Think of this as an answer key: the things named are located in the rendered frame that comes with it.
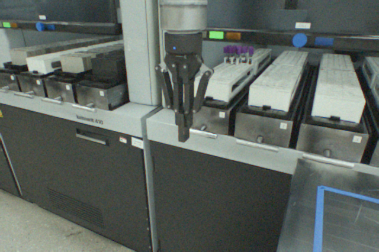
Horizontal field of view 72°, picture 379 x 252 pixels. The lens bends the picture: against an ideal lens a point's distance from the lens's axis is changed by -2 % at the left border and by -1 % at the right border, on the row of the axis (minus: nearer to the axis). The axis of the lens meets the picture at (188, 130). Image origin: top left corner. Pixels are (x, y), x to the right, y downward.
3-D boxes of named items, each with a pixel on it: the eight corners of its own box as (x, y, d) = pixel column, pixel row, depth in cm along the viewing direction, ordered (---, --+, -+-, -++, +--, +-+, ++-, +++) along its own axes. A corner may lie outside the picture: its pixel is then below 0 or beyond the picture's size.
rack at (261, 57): (249, 61, 124) (250, 47, 121) (270, 63, 120) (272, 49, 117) (228, 75, 100) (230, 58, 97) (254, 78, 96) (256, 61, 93)
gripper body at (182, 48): (211, 30, 52) (209, 76, 57) (173, 28, 56) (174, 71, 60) (195, 34, 46) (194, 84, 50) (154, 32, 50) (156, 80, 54)
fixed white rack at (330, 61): (319, 67, 112) (322, 52, 109) (345, 70, 108) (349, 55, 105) (315, 86, 88) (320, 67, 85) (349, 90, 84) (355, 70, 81)
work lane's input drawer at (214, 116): (245, 73, 130) (247, 54, 126) (273, 76, 125) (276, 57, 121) (173, 132, 72) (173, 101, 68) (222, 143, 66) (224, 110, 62)
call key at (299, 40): (291, 46, 60) (294, 32, 59) (305, 47, 59) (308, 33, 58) (291, 47, 59) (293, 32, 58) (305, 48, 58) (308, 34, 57)
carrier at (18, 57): (34, 65, 108) (31, 51, 105) (29, 67, 106) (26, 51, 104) (16, 63, 112) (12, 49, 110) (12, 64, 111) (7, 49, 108)
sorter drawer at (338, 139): (311, 80, 118) (315, 60, 114) (346, 84, 113) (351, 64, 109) (292, 159, 60) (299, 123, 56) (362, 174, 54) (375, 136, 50)
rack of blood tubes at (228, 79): (227, 76, 98) (228, 59, 96) (253, 79, 94) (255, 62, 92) (193, 100, 74) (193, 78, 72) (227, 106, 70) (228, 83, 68)
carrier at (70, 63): (89, 73, 96) (86, 56, 93) (84, 74, 94) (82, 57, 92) (66, 70, 100) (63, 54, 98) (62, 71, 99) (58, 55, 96)
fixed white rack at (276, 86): (268, 81, 92) (270, 63, 89) (298, 85, 88) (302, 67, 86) (246, 109, 68) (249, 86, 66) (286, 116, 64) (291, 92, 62)
